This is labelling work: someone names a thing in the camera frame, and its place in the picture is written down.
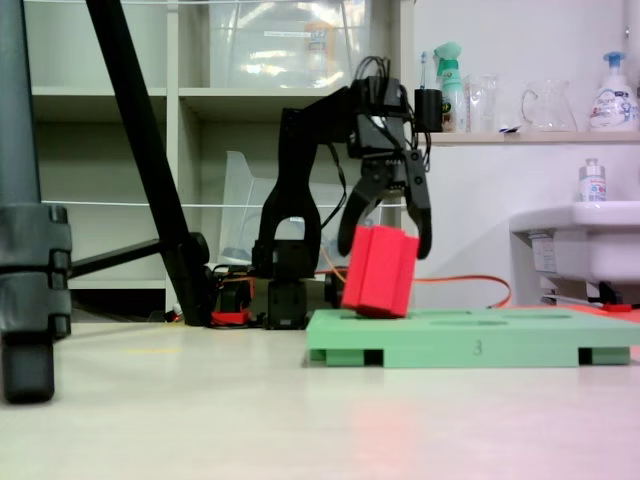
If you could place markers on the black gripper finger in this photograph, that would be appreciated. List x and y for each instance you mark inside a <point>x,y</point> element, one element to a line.
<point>422,215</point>
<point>350,215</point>

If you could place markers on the red cross columnar block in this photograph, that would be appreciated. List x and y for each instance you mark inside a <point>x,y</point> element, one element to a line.
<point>380,275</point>

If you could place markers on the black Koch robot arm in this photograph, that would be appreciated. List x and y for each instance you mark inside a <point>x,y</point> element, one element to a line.
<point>295,150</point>

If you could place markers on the black cup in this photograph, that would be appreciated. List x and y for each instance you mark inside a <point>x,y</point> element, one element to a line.
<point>429,112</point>

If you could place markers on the blue white toothbrush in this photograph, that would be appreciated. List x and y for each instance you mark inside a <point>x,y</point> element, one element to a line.
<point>423,70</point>

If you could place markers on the green spray bottle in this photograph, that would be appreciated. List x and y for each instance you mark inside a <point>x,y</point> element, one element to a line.
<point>452,90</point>

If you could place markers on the clear measuring cup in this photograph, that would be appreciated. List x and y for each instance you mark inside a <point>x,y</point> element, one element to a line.
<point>482,105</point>

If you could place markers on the orange labelled bottle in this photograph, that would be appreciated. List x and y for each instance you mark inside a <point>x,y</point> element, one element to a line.
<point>320,50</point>

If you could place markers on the green shape sorter board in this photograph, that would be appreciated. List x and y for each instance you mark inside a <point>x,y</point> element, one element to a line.
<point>450,345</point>

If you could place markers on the clear plastic storage box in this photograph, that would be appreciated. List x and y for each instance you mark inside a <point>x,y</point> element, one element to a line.
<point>250,50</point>

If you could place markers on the clear glass pitcher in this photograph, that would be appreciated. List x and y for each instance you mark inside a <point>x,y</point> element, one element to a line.
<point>550,107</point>

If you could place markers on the white sink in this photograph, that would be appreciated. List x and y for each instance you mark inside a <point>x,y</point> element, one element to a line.
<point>590,240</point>

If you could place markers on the small clear sanitizer bottle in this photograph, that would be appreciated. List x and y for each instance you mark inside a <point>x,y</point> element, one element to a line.
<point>593,185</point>

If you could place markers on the small red black clamp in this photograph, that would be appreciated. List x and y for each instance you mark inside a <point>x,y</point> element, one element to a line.
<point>615,307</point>

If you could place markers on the black tripod leg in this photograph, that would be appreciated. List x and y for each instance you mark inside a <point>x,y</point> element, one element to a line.
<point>145,150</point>
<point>25,250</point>

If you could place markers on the white blue pump bottle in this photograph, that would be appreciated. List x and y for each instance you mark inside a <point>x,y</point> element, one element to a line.
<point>614,105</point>

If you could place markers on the black tripod brace strut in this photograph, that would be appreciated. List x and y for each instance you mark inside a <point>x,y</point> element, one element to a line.
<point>115,257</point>

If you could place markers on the white shelf unit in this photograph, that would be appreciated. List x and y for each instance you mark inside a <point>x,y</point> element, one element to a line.
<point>100,92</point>

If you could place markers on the wooden wall shelf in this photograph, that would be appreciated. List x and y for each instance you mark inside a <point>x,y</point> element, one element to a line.
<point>525,137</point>

